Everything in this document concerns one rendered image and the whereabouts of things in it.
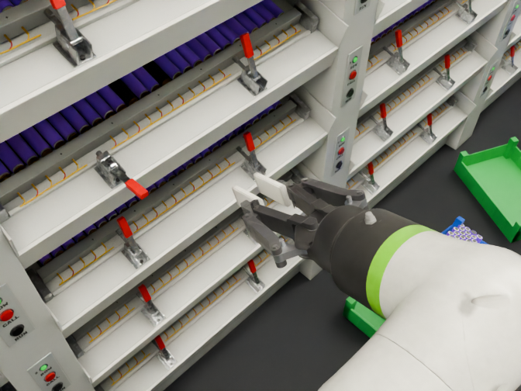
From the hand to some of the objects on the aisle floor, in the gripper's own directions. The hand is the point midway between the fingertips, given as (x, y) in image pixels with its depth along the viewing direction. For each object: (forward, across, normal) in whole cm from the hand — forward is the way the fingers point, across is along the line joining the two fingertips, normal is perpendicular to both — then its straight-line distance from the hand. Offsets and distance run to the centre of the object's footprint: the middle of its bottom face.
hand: (260, 195), depth 74 cm
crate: (+44, +95, -69) cm, 125 cm away
